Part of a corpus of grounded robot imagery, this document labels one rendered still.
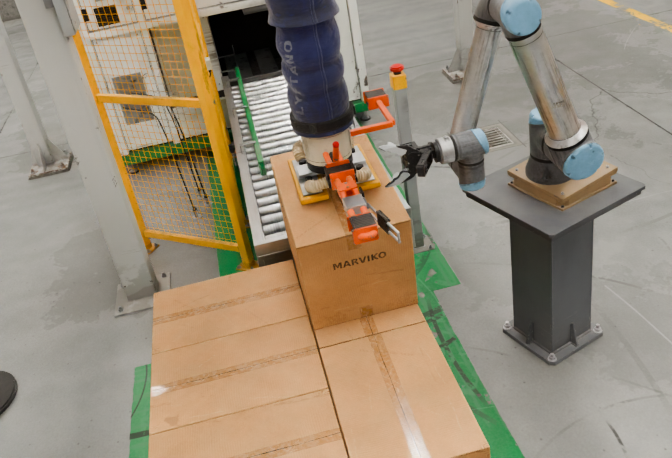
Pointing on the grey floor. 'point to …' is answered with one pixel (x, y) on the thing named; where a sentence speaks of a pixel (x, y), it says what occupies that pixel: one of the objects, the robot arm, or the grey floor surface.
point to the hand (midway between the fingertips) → (382, 168)
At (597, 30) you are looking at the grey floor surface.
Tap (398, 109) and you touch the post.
